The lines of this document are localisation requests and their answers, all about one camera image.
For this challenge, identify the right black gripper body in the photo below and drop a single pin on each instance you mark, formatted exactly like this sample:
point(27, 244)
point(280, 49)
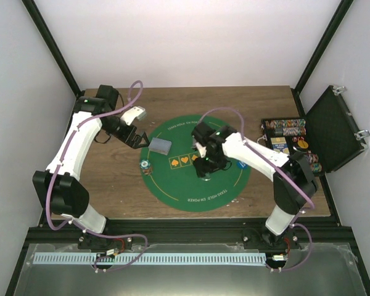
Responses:
point(211, 164)

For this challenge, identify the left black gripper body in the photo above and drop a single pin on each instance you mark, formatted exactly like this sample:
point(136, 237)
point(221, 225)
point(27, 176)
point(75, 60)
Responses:
point(124, 136)

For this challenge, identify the stack of poker chips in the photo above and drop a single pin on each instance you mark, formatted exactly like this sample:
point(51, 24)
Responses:
point(145, 167)

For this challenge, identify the blue small blind button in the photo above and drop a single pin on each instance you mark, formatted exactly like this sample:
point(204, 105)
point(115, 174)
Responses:
point(242, 165)

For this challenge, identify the orange big blind button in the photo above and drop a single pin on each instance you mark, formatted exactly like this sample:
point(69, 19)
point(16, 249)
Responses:
point(302, 144)

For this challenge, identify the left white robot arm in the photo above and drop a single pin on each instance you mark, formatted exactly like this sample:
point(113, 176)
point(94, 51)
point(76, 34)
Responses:
point(64, 199)

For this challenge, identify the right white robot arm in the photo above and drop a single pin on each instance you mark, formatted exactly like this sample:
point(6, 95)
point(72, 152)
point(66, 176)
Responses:
point(294, 183)

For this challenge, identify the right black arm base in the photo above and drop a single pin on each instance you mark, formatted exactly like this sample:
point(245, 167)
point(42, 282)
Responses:
point(255, 239)

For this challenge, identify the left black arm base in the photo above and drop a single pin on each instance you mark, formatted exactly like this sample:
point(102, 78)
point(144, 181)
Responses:
point(100, 244)

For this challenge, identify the blue playing card deck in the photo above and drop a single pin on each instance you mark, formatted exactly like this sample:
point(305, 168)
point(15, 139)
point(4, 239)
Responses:
point(160, 146)

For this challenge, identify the top chip row in case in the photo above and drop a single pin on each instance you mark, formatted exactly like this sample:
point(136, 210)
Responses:
point(285, 123)

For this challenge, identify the chip row in case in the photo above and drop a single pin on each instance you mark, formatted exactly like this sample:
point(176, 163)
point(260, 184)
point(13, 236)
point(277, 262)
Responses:
point(285, 123)
point(290, 131)
point(316, 168)
point(312, 158)

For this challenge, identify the boxed card deck in case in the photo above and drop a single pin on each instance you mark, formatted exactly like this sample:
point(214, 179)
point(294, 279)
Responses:
point(279, 144)

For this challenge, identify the bottom chip row in case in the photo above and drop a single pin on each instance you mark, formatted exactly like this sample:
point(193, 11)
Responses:
point(316, 168)

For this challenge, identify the black poker set case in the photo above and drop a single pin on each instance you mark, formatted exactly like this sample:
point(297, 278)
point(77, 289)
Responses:
point(331, 132)

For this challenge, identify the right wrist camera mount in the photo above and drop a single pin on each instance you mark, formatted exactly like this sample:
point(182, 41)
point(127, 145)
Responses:
point(202, 150)

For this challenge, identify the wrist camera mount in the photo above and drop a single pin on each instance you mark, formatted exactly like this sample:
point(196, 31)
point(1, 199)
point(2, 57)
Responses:
point(135, 113)
point(202, 150)

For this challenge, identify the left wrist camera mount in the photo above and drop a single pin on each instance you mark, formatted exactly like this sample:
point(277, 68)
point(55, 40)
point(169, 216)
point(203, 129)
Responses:
point(135, 113)

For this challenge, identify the light blue slotted cable duct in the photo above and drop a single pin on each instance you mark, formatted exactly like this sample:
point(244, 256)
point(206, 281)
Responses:
point(67, 258)

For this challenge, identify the black aluminium frame rail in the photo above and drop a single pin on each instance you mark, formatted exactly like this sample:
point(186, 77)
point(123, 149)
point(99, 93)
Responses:
point(322, 229)

